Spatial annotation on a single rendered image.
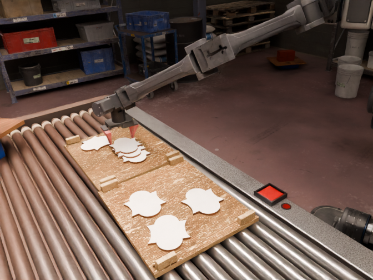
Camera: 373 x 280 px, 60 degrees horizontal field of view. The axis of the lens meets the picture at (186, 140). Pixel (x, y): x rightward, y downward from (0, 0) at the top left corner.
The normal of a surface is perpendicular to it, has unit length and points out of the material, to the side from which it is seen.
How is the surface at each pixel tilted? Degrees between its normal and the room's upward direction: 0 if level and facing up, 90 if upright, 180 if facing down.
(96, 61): 90
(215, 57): 88
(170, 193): 0
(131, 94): 87
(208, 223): 0
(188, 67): 87
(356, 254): 0
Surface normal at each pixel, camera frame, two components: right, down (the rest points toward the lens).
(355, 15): -0.61, 0.41
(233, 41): 0.40, -0.01
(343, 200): -0.05, -0.88
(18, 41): 0.54, 0.38
